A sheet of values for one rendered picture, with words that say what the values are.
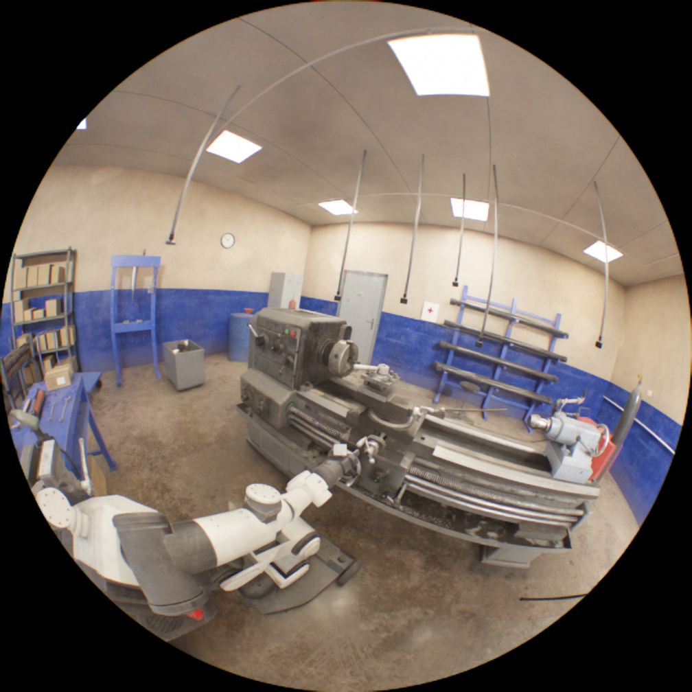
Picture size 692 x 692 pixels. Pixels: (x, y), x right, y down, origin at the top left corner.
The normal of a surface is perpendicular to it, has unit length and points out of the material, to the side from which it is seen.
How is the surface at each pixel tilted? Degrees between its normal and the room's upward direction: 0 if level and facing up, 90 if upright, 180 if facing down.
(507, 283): 90
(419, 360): 90
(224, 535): 37
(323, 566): 0
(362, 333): 90
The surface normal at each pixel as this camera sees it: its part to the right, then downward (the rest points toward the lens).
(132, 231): 0.84, 0.26
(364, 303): -0.52, 0.11
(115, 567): 0.44, -0.82
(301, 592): 0.17, -0.96
